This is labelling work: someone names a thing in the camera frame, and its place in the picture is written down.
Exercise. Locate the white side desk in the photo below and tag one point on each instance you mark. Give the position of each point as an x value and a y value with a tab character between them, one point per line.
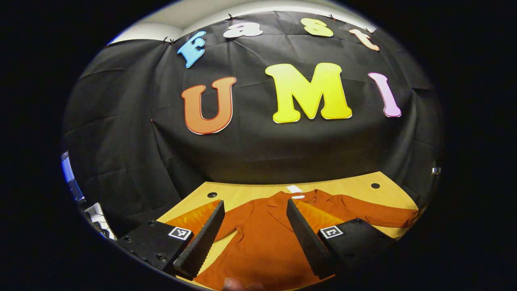
97	216

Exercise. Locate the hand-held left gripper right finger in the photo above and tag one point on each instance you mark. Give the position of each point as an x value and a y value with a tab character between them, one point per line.
307	242

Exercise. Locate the orange shirt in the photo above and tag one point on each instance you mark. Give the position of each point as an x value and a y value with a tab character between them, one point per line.
262	242

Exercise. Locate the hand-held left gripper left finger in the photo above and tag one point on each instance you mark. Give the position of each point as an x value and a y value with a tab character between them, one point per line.
206	238

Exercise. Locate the computer monitor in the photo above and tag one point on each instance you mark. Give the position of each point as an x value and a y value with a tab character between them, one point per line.
68	171

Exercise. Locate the black backdrop cloth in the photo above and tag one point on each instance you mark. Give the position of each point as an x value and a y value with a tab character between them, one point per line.
250	149

